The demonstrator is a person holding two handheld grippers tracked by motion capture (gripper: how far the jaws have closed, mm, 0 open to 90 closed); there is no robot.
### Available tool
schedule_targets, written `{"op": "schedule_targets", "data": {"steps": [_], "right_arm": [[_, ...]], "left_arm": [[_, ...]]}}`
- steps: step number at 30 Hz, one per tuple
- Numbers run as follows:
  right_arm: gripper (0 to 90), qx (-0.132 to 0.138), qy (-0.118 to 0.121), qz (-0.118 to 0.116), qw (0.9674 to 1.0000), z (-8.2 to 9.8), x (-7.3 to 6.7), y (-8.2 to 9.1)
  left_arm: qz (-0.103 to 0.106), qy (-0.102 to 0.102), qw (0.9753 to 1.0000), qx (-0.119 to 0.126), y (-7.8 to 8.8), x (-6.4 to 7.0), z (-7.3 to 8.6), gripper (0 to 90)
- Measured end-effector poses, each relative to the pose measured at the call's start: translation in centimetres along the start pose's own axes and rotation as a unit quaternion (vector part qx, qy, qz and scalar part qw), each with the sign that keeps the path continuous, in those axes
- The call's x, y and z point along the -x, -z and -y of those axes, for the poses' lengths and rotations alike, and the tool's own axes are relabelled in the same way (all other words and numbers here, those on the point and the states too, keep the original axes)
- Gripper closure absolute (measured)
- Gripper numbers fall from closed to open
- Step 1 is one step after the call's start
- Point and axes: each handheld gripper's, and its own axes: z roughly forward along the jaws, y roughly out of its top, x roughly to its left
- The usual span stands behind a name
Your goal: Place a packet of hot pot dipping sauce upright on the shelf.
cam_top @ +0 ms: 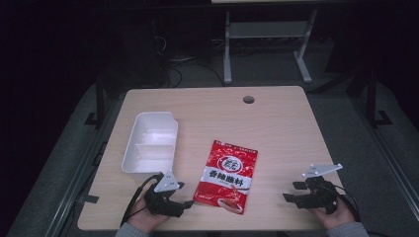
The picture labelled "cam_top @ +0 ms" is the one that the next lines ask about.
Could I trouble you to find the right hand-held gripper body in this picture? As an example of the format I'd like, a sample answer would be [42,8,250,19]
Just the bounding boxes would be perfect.
[294,163,344,215]

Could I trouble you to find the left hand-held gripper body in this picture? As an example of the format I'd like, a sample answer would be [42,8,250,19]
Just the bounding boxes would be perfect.
[143,169,186,218]

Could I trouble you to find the red seasoning packet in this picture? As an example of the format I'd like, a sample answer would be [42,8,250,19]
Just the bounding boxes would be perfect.
[193,139,259,216]

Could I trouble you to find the white plastic container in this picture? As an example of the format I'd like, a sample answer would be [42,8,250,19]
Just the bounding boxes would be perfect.
[121,111,180,184]

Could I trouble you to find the person's left hand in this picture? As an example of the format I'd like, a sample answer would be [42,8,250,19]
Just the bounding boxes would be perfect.
[127,197,170,234]

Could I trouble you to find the person's right hand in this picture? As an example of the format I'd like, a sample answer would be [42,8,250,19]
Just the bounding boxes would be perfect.
[309,197,358,231]

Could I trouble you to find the black metal stand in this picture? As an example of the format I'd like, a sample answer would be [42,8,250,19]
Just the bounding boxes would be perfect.
[83,73,107,130]
[345,67,394,129]

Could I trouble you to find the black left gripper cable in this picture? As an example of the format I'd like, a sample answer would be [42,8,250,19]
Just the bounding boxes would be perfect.
[120,173,164,227]

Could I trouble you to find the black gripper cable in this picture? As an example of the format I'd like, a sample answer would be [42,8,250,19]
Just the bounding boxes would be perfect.
[333,185,363,223]
[120,173,164,227]

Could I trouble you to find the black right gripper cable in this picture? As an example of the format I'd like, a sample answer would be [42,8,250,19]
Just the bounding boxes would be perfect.
[333,185,363,223]

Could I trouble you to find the black floor cables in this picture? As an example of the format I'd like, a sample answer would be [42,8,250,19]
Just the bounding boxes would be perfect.
[151,19,228,89]

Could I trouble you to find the white metal desk frame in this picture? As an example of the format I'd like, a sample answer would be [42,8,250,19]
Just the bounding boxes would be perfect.
[210,0,320,85]

